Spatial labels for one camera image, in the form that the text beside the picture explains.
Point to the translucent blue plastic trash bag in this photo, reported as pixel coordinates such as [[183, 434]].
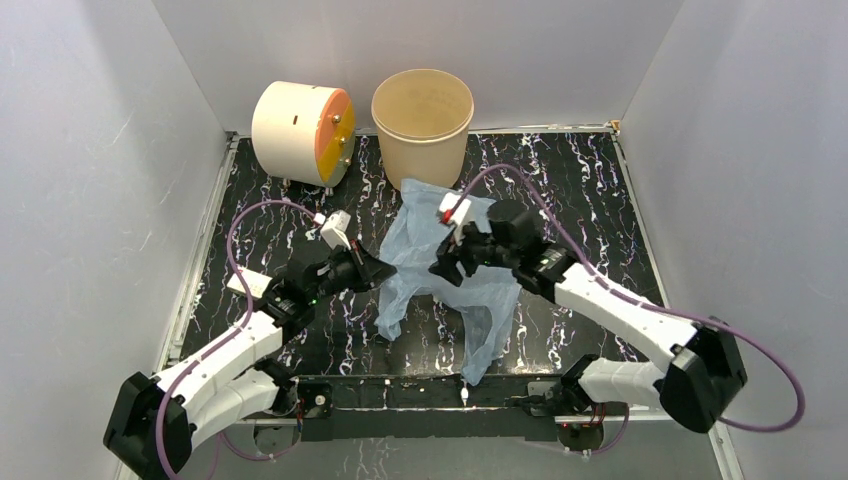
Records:
[[486, 301]]

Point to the beige round trash bin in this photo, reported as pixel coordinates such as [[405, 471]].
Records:
[[423, 118]]

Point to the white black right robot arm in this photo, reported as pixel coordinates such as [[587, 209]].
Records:
[[691, 369]]

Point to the white cylinder with orange face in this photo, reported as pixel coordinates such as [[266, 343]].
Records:
[[304, 133]]

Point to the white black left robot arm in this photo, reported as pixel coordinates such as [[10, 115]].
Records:
[[157, 421]]

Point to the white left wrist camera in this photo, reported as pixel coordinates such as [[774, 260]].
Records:
[[333, 229]]

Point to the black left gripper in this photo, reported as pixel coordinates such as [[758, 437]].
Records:
[[370, 270]]

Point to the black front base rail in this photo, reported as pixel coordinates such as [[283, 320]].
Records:
[[529, 407]]

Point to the white trash bag box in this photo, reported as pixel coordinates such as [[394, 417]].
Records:
[[256, 283]]

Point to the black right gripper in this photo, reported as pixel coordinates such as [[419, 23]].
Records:
[[446, 266]]

